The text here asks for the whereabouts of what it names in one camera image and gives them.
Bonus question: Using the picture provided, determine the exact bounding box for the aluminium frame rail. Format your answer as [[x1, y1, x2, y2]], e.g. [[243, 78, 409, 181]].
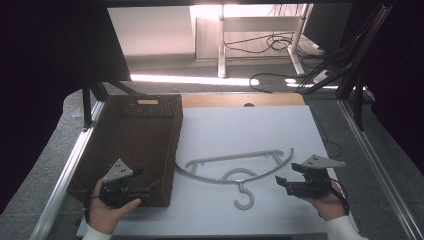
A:
[[29, 99, 107, 240], [335, 98, 424, 240]]

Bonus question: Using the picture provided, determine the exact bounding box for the black cable bundle under desk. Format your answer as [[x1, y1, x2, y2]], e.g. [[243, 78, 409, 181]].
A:
[[223, 30, 303, 55]]

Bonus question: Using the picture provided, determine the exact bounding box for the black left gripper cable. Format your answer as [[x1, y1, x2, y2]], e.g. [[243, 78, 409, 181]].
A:
[[82, 176, 105, 224]]

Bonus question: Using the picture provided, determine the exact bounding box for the thin black cable beside table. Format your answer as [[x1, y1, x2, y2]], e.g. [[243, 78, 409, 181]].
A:
[[311, 111, 344, 160]]

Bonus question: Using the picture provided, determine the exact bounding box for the black curtain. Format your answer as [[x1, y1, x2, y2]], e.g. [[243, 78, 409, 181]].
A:
[[346, 0, 424, 168], [0, 0, 132, 214]]

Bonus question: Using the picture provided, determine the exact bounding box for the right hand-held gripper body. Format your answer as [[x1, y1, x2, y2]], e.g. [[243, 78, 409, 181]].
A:
[[285, 153, 347, 200]]

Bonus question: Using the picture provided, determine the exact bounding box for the black metal stand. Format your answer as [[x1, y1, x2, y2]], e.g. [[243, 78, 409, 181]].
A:
[[295, 2, 396, 132], [80, 79, 143, 130]]

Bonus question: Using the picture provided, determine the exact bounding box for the person's right hand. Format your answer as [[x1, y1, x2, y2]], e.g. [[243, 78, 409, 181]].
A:
[[299, 179, 350, 222]]

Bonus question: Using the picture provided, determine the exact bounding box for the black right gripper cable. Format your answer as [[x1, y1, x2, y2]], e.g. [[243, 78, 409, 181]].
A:
[[329, 177, 351, 216]]

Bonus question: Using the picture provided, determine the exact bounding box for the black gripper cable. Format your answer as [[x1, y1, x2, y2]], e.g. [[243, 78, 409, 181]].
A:
[[82, 176, 105, 224], [329, 177, 351, 216]]

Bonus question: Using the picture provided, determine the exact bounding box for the white table mat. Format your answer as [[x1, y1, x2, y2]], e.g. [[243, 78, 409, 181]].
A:
[[76, 104, 360, 238]]

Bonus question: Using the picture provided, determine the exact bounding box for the brown woven basket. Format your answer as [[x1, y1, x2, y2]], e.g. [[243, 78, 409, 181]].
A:
[[66, 93, 185, 209]]

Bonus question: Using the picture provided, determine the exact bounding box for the person's left hand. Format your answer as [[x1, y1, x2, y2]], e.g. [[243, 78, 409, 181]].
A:
[[87, 177, 142, 235]]

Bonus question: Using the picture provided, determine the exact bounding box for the white metal desk frame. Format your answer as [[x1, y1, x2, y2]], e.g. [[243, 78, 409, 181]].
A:
[[189, 3, 315, 79]]

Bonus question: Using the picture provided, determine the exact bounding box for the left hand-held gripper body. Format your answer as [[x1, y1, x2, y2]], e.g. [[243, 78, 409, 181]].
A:
[[98, 158, 143, 210]]

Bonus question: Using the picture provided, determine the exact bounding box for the white power strip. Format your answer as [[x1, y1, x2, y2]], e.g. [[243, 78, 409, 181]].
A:
[[311, 68, 332, 85]]

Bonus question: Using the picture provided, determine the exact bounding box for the grey clothes hanger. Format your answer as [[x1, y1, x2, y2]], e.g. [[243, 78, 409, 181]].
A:
[[175, 147, 295, 211]]

